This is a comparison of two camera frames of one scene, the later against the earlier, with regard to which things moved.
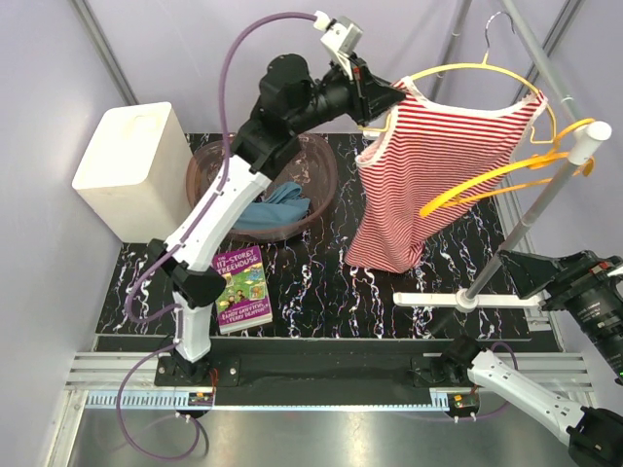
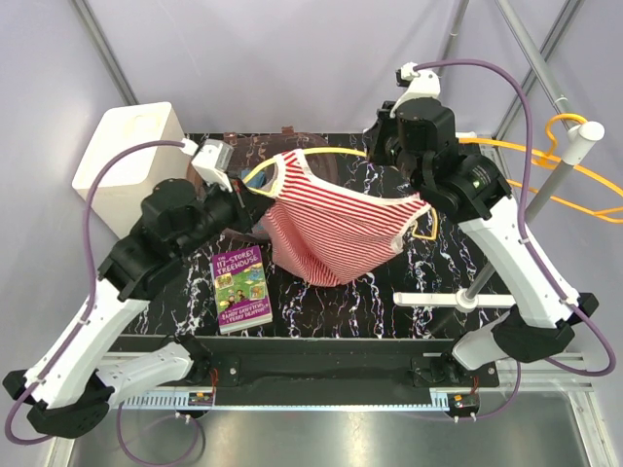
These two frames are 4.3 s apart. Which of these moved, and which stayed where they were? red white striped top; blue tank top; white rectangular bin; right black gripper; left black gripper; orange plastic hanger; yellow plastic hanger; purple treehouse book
Moved: left black gripper; orange plastic hanger; red white striped top; yellow plastic hanger; blue tank top; right black gripper
Stayed: purple treehouse book; white rectangular bin
